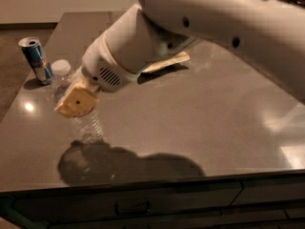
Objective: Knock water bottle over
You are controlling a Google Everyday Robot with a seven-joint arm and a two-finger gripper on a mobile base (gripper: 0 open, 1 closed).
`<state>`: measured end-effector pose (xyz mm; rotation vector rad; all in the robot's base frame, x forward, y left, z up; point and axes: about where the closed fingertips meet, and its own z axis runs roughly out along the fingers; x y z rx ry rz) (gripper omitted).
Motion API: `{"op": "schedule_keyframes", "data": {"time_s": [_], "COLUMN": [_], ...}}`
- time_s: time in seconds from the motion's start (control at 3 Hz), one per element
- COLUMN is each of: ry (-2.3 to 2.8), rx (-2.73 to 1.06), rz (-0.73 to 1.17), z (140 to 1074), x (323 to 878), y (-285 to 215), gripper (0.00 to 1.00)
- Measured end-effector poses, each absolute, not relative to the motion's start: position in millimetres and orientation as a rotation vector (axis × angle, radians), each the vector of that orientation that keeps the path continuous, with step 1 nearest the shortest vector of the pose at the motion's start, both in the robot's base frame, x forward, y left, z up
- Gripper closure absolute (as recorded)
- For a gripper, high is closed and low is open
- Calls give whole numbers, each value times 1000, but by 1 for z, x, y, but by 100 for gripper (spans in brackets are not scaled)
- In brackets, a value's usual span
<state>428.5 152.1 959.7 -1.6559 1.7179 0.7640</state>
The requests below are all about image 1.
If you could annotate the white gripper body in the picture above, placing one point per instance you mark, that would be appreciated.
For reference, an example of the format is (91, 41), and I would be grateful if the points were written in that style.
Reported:
(101, 67)

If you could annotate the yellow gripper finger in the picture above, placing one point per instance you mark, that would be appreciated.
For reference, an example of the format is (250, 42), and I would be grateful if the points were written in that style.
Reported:
(76, 100)

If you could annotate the clear plastic water bottle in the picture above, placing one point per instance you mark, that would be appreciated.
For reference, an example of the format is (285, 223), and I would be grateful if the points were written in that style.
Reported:
(87, 126)

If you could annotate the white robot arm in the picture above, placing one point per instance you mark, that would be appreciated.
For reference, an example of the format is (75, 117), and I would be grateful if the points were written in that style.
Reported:
(267, 34)

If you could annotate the blue silver energy drink can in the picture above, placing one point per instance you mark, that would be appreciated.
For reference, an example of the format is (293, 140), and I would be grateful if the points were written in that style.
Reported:
(36, 57)

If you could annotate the brown yellow chip bag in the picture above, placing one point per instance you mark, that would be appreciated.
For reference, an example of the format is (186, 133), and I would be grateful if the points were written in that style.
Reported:
(178, 58)

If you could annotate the dark right drawer front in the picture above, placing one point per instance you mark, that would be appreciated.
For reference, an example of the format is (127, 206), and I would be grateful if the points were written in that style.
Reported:
(271, 190)

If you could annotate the dark drawer with handle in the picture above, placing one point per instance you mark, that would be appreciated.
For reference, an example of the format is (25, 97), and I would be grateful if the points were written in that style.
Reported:
(141, 202)

